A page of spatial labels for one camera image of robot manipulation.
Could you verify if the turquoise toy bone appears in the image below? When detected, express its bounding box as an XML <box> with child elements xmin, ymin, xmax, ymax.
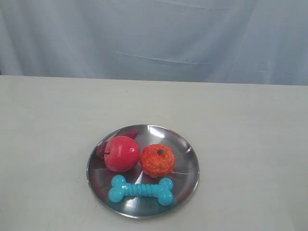
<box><xmin>108</xmin><ymin>175</ymin><xmax>174</xmax><ymax>206</ymax></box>

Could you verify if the red toy apple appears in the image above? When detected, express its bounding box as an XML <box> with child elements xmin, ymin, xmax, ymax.
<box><xmin>104</xmin><ymin>136</ymin><xmax>141</xmax><ymax>172</ymax></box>

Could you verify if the round stainless steel plate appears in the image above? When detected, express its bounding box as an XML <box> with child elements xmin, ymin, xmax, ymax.
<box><xmin>87</xmin><ymin>124</ymin><xmax>200</xmax><ymax>218</ymax></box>

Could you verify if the orange toy tangerine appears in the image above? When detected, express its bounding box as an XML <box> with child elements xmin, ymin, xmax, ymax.
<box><xmin>140</xmin><ymin>143</ymin><xmax>176</xmax><ymax>178</ymax></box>

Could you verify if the white cloth backdrop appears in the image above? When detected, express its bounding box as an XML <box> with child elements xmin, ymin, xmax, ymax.
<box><xmin>0</xmin><ymin>0</ymin><xmax>308</xmax><ymax>85</ymax></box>

